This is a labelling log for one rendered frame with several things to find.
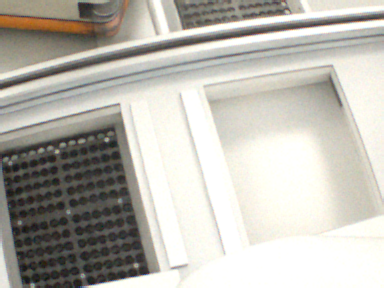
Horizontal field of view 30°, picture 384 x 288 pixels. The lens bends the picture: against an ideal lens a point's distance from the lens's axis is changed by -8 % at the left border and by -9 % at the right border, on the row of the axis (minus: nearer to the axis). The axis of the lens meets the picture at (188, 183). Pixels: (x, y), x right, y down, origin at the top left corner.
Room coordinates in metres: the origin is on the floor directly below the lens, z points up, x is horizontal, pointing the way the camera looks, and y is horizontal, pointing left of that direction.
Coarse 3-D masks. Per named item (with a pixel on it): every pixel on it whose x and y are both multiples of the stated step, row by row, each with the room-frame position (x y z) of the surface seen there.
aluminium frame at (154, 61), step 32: (256, 32) 0.60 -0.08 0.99; (288, 32) 0.61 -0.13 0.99; (320, 32) 0.61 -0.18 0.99; (352, 32) 0.63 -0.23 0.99; (96, 64) 0.53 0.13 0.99; (128, 64) 0.53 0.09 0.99; (160, 64) 0.54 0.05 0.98; (192, 64) 0.55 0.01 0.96; (0, 96) 0.47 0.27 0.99; (32, 96) 0.48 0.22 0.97; (64, 96) 0.50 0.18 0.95
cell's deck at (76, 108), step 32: (224, 64) 0.57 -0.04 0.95; (256, 64) 0.57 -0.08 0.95; (288, 64) 0.58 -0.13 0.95; (320, 64) 0.58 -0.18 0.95; (352, 64) 0.59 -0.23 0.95; (96, 96) 0.50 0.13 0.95; (128, 96) 0.50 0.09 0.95; (160, 96) 0.50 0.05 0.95; (352, 96) 0.54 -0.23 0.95; (0, 128) 0.44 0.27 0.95; (32, 128) 0.45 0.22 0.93; (128, 128) 0.45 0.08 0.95; (160, 128) 0.46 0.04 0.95; (352, 128) 0.49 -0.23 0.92; (192, 160) 0.41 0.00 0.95; (224, 160) 0.42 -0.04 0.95; (192, 192) 0.37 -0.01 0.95; (0, 224) 0.31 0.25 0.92; (192, 224) 0.33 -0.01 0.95; (352, 224) 0.34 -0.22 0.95; (0, 256) 0.26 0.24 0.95; (160, 256) 0.28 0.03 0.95; (192, 256) 0.28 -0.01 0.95
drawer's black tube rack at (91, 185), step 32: (32, 160) 0.42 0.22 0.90; (64, 160) 0.42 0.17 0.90; (96, 160) 0.44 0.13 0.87; (32, 192) 0.37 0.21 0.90; (64, 192) 0.37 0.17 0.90; (96, 192) 0.38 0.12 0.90; (128, 192) 0.38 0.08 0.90; (32, 224) 0.32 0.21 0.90; (64, 224) 0.34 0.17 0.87; (96, 224) 0.33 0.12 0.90; (128, 224) 0.34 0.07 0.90; (32, 256) 0.29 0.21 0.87; (64, 256) 0.28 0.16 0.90; (96, 256) 0.30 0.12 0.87; (128, 256) 0.29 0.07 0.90
